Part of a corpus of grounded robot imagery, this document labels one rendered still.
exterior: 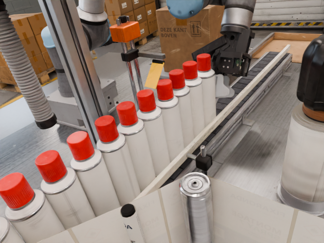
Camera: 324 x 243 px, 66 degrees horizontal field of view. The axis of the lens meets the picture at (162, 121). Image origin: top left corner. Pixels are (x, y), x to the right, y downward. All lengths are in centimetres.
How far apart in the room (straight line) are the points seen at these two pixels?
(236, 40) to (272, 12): 419
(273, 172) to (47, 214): 44
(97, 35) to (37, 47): 319
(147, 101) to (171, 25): 65
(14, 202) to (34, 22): 385
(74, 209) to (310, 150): 36
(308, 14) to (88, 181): 462
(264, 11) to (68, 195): 470
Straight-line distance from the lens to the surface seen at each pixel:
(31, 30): 412
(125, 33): 51
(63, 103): 91
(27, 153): 92
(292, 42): 152
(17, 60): 43
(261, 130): 70
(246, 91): 82
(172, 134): 54
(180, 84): 54
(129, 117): 44
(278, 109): 89
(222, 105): 81
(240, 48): 69
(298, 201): 51
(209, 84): 63
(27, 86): 44
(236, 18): 69
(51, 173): 38
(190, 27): 104
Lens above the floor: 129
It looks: 33 degrees down
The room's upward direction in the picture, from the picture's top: 10 degrees counter-clockwise
